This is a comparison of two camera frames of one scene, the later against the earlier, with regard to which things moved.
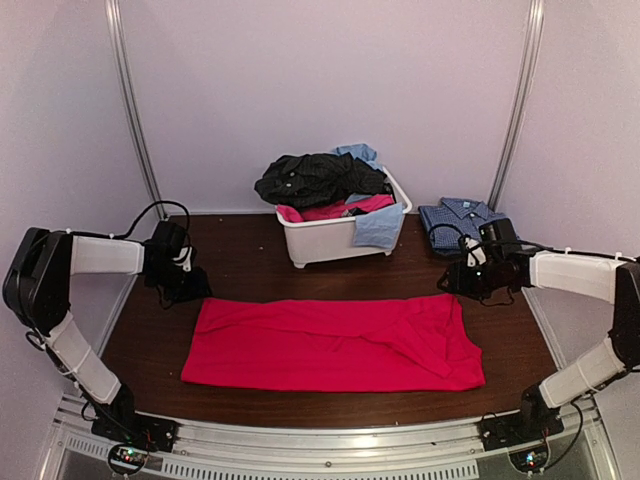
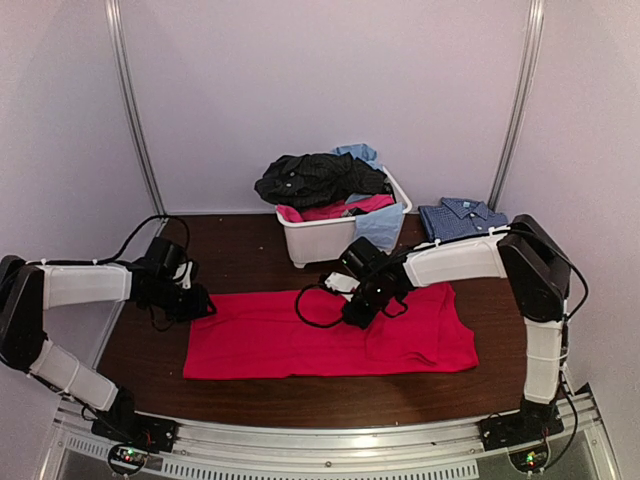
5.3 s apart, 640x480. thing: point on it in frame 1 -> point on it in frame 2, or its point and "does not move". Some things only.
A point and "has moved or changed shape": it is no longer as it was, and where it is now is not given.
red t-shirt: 358,343 has moved or changed shape
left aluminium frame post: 130,99 does not move
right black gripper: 458,282 -> 358,320
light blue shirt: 378,228 does not move
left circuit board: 128,458 does not move
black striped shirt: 317,180 does not move
